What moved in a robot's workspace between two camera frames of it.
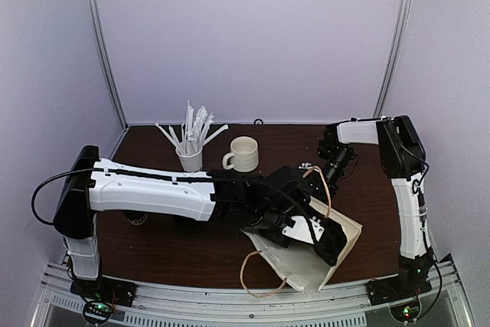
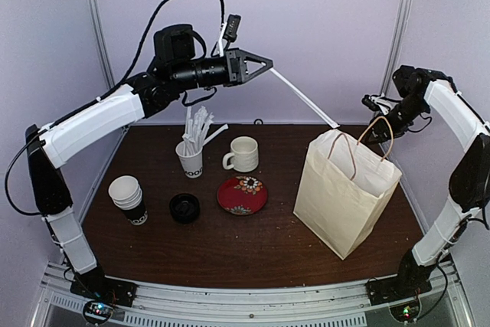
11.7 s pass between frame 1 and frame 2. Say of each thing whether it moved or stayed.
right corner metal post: stayed
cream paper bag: moved
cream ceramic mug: stayed
